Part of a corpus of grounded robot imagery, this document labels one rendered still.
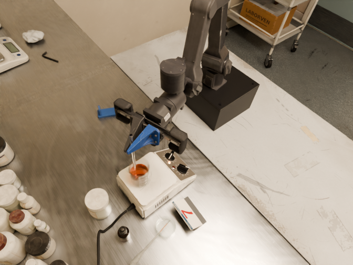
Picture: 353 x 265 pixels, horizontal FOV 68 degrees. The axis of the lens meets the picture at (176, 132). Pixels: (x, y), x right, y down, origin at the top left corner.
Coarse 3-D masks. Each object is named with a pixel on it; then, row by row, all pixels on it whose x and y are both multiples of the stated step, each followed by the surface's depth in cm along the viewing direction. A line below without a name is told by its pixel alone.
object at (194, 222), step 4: (180, 200) 75; (176, 204) 72; (180, 204) 73; (184, 204) 74; (180, 208) 72; (184, 208) 73; (188, 208) 74; (184, 212) 71; (188, 212) 72; (192, 212) 74; (184, 216) 70; (188, 216) 71; (192, 216) 72; (188, 220) 70; (192, 220) 71; (196, 220) 72; (192, 224) 70; (196, 224) 71; (200, 224) 72
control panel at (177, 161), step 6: (168, 150) 82; (162, 156) 78; (174, 156) 81; (168, 162) 77; (174, 162) 78; (180, 162) 80; (174, 168) 76; (180, 174) 75; (186, 174) 77; (192, 174) 78
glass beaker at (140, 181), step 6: (132, 162) 66; (138, 162) 67; (144, 162) 67; (126, 168) 64; (132, 174) 63; (144, 174) 63; (132, 180) 66; (138, 180) 65; (144, 180) 66; (138, 186) 68; (144, 186) 69
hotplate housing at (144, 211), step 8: (168, 168) 75; (192, 176) 77; (120, 184) 72; (176, 184) 72; (184, 184) 75; (128, 192) 70; (168, 192) 71; (176, 192) 76; (136, 200) 68; (160, 200) 70; (128, 208) 70; (136, 208) 72; (144, 208) 67; (152, 208) 70; (144, 216) 70
